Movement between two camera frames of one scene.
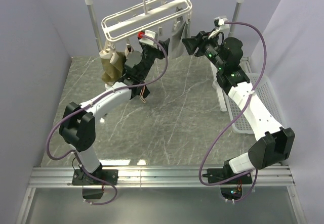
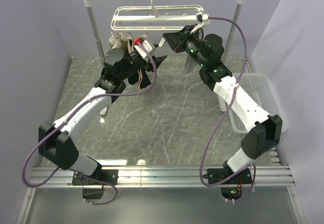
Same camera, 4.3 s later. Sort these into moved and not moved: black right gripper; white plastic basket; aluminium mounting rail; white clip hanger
Moved: black right gripper; white clip hanger
Not moved: white plastic basket; aluminium mounting rail
